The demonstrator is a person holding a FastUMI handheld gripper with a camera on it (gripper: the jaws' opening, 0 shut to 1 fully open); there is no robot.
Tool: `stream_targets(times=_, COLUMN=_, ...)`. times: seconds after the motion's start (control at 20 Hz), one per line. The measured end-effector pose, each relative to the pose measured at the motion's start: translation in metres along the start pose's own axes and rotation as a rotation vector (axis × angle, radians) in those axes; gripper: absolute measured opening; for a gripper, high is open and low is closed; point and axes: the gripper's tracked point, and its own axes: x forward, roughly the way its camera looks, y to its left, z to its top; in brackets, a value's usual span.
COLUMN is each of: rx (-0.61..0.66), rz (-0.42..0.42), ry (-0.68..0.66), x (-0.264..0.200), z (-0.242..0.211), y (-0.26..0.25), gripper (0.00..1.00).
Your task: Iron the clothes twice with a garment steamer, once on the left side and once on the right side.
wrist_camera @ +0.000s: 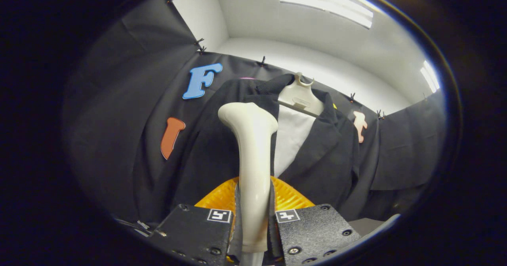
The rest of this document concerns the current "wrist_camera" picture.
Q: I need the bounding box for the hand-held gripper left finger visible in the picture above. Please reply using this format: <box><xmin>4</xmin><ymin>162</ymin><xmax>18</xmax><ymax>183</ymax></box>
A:
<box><xmin>147</xmin><ymin>176</ymin><xmax>243</xmax><ymax>266</ymax></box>

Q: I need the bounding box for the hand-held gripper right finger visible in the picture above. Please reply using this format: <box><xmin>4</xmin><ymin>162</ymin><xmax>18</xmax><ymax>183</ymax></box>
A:
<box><xmin>269</xmin><ymin>176</ymin><xmax>362</xmax><ymax>266</ymax></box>

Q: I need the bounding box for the black suit jacket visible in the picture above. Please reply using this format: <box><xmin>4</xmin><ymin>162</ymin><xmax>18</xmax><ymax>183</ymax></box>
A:
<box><xmin>133</xmin><ymin>74</ymin><xmax>361</xmax><ymax>223</ymax></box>

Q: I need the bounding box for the white shirt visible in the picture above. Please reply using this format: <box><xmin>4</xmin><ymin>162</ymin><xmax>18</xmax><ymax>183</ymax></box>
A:
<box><xmin>273</xmin><ymin>104</ymin><xmax>317</xmax><ymax>178</ymax></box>

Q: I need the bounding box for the white clothes hanger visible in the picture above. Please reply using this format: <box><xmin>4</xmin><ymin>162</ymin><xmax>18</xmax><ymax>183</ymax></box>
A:
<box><xmin>277</xmin><ymin>72</ymin><xmax>324</xmax><ymax>118</ymax></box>

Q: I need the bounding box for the grey cabinet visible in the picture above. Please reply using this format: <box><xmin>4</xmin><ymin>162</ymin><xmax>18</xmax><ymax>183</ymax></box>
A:
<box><xmin>349</xmin><ymin>218</ymin><xmax>387</xmax><ymax>237</ymax></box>

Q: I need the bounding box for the black backdrop cloth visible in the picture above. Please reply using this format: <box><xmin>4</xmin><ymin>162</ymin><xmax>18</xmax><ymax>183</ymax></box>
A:
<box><xmin>63</xmin><ymin>0</ymin><xmax>448</xmax><ymax>227</ymax></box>

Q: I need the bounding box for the row of black clips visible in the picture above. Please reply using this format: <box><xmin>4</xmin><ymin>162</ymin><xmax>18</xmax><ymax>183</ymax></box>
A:
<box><xmin>166</xmin><ymin>0</ymin><xmax>387</xmax><ymax>120</ymax></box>

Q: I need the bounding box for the small ceiling light panel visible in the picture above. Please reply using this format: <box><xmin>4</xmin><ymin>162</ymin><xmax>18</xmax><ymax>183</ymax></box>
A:
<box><xmin>420</xmin><ymin>60</ymin><xmax>441</xmax><ymax>94</ymax></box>

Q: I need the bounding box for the long ceiling light panel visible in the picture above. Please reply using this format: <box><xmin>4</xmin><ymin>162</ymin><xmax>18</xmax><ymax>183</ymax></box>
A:
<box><xmin>277</xmin><ymin>0</ymin><xmax>375</xmax><ymax>29</ymax></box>

